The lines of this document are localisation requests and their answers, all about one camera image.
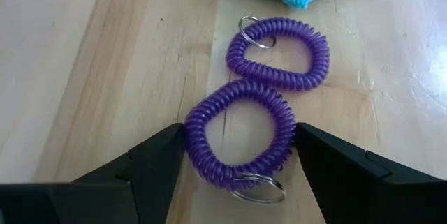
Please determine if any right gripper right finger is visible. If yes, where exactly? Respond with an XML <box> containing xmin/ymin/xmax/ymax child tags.
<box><xmin>295</xmin><ymin>122</ymin><xmax>444</xmax><ymax>224</ymax></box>

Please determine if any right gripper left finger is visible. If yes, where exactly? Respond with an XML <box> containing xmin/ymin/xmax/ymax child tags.
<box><xmin>71</xmin><ymin>122</ymin><xmax>186</xmax><ymax>224</ymax></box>

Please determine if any purple coil wristband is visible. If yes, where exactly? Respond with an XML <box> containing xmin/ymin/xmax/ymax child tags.
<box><xmin>183</xmin><ymin>78</ymin><xmax>298</xmax><ymax>205</ymax></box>
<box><xmin>225</xmin><ymin>15</ymin><xmax>331</xmax><ymax>92</ymax></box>

